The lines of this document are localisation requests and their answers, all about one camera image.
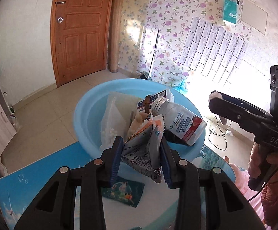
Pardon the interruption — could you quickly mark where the rolled bamboo mat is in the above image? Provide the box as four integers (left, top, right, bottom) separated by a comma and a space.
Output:
108, 0, 125, 73

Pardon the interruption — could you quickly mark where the bag of cotton balls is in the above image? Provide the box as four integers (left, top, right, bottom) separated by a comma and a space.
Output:
100, 96, 129, 152

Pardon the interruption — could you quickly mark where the silver printed snack packet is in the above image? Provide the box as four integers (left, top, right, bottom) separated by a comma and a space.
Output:
120, 114, 165, 185

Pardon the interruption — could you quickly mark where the dark green printed packet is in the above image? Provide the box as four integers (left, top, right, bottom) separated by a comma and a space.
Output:
101, 181, 145, 208

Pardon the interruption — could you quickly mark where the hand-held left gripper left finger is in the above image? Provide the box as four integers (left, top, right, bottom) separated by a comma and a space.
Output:
14, 136, 124, 230

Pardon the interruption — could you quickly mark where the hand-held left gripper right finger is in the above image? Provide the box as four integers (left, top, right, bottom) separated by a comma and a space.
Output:
159, 139, 266, 230

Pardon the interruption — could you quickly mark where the brown wooden door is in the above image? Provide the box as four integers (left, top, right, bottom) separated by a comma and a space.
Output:
50, 0, 117, 88

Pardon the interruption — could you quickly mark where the white wall panel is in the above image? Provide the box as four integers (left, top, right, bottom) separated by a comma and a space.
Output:
240, 0, 268, 34

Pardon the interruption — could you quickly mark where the blue plastic basin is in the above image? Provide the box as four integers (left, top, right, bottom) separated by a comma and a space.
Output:
73, 78, 205, 163

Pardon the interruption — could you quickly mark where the white pill bottle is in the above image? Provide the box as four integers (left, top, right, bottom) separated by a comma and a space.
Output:
151, 96, 207, 146

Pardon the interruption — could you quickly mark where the blue printed desktop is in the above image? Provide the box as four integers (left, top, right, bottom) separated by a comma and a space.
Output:
0, 139, 236, 230

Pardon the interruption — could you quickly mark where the white power cable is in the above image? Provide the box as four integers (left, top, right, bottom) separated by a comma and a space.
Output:
208, 114, 236, 152

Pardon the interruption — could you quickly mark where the black cylindrical bottle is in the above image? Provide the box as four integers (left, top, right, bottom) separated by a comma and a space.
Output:
165, 133, 190, 147

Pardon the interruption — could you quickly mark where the teal paper bag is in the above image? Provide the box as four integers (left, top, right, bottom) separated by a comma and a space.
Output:
222, 0, 240, 26

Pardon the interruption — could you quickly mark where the white box brown band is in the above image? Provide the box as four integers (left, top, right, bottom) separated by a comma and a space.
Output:
137, 89, 174, 116

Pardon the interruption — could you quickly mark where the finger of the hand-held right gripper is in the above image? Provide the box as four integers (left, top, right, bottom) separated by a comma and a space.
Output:
208, 98, 264, 135
211, 90, 274, 122

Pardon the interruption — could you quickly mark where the tan plush dog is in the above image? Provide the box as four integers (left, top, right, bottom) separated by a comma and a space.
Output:
127, 113, 149, 137

